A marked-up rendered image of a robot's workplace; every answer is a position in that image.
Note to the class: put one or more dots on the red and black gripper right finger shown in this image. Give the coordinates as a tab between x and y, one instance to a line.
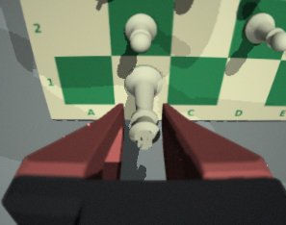
205	154

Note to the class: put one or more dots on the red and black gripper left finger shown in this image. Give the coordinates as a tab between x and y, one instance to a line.
83	152

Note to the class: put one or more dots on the green and cream chessboard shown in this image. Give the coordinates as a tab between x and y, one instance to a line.
210	70

